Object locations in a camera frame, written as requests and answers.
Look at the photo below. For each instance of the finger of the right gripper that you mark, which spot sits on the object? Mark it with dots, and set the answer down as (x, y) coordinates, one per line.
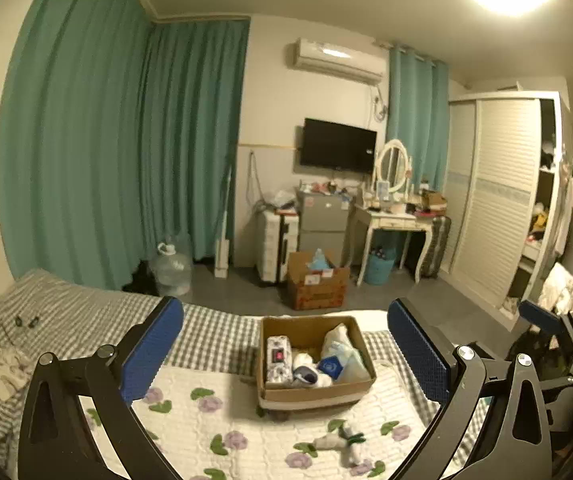
(539, 317)

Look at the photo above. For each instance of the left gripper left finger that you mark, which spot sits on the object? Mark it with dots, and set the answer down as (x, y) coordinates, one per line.
(56, 441)

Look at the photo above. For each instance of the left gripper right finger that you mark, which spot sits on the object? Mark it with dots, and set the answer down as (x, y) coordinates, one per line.
(515, 440)

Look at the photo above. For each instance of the blue white tissue pack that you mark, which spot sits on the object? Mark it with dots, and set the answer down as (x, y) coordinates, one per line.
(332, 366)

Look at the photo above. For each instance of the light blue mesh pouch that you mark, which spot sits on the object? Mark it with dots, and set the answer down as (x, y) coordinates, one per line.
(309, 377)

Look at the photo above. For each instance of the grey checked bed sheet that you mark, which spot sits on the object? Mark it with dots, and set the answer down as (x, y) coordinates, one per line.
(75, 320)

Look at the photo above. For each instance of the floral quilted blanket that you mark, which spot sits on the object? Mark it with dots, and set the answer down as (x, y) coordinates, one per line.
(210, 426)

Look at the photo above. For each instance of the clear water jug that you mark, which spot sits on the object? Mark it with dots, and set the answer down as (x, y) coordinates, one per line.
(172, 271)

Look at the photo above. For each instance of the dark striped suitcase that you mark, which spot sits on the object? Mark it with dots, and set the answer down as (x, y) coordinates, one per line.
(440, 229)

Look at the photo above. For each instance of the white louvred wardrobe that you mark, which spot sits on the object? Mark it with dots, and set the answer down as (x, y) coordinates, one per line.
(510, 159)

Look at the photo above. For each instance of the blue laundry basket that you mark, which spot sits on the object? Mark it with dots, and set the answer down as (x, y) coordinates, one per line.
(378, 270)

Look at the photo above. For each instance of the patterned tissue pack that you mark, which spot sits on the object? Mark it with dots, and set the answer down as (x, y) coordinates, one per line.
(279, 362)

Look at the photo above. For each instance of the white flower plush toy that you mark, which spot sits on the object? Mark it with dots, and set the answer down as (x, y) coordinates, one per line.
(341, 436)

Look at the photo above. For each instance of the white floor mop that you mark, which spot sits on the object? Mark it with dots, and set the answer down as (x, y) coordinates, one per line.
(223, 242)

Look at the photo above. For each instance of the open cardboard box on bed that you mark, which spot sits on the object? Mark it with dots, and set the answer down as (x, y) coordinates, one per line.
(307, 333)

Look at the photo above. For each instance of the white dressing table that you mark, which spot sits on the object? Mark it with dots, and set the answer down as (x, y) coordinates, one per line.
(394, 230)

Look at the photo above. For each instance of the pale wet wipes pack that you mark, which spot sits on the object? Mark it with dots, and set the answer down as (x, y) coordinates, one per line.
(338, 343)

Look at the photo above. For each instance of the white oval vanity mirror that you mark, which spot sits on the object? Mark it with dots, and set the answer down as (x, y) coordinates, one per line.
(392, 165)

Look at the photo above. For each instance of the cardboard box on floor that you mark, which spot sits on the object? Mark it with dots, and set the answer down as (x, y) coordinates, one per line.
(310, 289)

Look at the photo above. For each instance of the white suitcase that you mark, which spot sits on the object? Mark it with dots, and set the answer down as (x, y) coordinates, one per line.
(277, 238)

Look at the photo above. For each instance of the grey mini fridge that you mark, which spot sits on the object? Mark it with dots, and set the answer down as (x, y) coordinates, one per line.
(323, 221)

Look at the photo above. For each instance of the teal curtain right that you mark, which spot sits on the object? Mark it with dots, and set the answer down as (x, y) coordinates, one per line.
(418, 113)

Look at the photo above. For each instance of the teal curtain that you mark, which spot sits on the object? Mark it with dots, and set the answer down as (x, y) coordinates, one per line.
(116, 133)
(418, 113)

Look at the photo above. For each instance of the teal curtain left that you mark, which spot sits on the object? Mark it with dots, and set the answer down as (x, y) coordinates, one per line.
(116, 133)

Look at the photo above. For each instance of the white air conditioner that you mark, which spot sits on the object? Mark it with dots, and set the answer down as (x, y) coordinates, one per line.
(339, 61)

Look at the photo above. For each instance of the black wall television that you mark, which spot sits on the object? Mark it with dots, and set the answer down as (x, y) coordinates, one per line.
(337, 146)

